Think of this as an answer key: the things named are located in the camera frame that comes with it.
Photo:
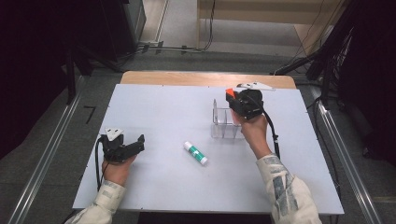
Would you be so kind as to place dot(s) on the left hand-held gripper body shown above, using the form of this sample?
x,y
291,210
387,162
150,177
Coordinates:
x,y
113,149

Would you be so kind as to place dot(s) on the green and white glue stick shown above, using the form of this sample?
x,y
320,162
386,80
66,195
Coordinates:
x,y
195,153

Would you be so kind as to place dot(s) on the light wooden furniture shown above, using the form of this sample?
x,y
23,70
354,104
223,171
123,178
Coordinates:
x,y
264,12

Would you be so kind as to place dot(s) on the clear plastic organizer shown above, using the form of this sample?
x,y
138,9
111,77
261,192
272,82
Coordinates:
x,y
224,126

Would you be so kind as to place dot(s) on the orange highlighter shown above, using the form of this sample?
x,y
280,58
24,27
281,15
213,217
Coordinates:
x,y
230,91

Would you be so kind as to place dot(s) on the metal floor rail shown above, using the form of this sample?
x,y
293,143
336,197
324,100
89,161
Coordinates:
x,y
345,161
46,155

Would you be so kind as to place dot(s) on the dark cabinet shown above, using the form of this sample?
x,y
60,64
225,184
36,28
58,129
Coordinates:
x,y
124,28

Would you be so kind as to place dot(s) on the person's left hand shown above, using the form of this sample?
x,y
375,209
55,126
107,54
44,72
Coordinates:
x,y
116,172

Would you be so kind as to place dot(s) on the person's right hand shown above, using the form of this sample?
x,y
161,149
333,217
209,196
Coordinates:
x,y
255,133

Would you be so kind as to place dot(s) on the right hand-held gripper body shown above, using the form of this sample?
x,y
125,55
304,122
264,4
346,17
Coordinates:
x,y
249,104

